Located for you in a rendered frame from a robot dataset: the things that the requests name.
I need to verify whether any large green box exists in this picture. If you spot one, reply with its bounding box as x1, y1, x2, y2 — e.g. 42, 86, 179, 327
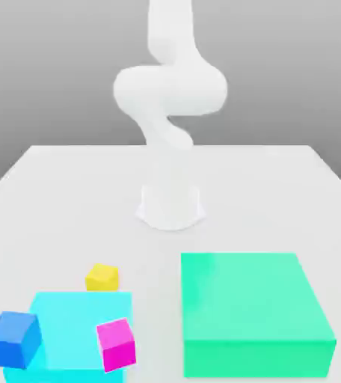
180, 252, 337, 379

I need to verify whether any large cyan box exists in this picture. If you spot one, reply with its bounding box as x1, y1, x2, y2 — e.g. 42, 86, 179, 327
2, 291, 134, 383

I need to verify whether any small yellow cube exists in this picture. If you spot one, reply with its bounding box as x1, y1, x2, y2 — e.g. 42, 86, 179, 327
85, 263, 120, 292

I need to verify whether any small blue cube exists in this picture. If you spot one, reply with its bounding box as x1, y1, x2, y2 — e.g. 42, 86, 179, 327
0, 310, 43, 371

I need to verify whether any small magenta cube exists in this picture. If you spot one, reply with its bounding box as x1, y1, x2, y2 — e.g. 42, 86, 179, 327
96, 317, 138, 374

